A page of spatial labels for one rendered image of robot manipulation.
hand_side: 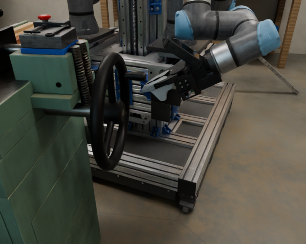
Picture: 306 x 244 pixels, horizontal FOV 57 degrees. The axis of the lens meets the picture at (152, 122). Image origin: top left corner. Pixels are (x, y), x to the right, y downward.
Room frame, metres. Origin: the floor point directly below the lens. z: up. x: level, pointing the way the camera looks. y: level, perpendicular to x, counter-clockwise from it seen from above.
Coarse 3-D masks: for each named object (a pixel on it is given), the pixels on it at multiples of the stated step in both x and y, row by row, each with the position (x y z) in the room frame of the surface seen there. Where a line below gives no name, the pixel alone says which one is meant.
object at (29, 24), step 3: (24, 24) 0.96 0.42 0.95; (27, 24) 0.96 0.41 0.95; (30, 24) 0.97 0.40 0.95; (18, 27) 0.91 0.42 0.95; (21, 27) 0.91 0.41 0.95; (24, 27) 0.93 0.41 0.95; (27, 27) 0.94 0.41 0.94; (15, 30) 0.88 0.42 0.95; (18, 30) 0.89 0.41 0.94; (21, 30) 0.91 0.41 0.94; (15, 33) 0.87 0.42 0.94
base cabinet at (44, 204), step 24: (72, 120) 0.77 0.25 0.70; (72, 144) 0.74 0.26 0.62; (48, 168) 0.58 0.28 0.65; (72, 168) 0.70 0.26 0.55; (24, 192) 0.47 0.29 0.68; (48, 192) 0.56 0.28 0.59; (72, 192) 0.67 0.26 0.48; (0, 216) 0.42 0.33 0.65; (24, 216) 0.45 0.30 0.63; (48, 216) 0.53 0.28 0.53; (72, 216) 0.64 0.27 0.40; (96, 216) 0.84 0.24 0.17; (0, 240) 0.43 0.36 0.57; (24, 240) 0.42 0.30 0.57; (48, 240) 0.50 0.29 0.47; (72, 240) 0.61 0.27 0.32; (96, 240) 0.80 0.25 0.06
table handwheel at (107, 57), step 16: (112, 64) 0.59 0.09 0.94; (96, 80) 0.53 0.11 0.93; (112, 80) 0.61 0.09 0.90; (128, 80) 0.74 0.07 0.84; (96, 96) 0.51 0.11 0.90; (112, 96) 0.61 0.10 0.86; (128, 96) 0.74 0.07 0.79; (48, 112) 0.62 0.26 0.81; (64, 112) 0.61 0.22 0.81; (80, 112) 0.61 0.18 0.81; (96, 112) 0.49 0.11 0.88; (112, 112) 0.59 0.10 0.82; (128, 112) 0.72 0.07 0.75; (96, 128) 0.48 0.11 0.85; (112, 128) 0.57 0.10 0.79; (96, 144) 0.47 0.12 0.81; (96, 160) 0.48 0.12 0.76; (112, 160) 0.55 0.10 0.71
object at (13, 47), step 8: (0, 32) 0.67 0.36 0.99; (8, 32) 0.70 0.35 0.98; (0, 40) 0.66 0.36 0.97; (8, 40) 0.69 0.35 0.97; (0, 48) 0.66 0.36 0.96; (8, 48) 0.67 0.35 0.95; (16, 48) 0.67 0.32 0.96; (0, 56) 0.65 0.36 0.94; (8, 56) 0.68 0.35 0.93; (0, 64) 0.64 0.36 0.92; (8, 64) 0.67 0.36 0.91; (0, 72) 0.64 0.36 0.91
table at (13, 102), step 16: (0, 80) 0.60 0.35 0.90; (16, 80) 0.60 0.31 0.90; (0, 96) 0.52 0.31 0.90; (16, 96) 0.53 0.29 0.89; (32, 96) 0.58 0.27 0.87; (48, 96) 0.58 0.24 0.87; (64, 96) 0.58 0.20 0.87; (80, 96) 0.63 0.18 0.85; (0, 112) 0.48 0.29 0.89; (16, 112) 0.52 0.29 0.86; (0, 128) 0.46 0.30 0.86
